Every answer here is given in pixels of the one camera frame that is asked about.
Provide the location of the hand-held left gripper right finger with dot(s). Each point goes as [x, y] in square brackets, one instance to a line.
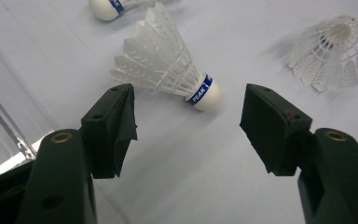
[270, 130]

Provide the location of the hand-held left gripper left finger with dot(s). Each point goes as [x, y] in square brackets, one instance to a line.
[105, 130]

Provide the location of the white shuttlecock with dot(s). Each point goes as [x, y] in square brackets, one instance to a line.
[164, 59]
[332, 53]
[104, 7]

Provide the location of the clear plastic container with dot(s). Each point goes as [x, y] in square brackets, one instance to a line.
[0, 124]

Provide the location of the white table cover board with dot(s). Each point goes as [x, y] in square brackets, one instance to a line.
[183, 161]

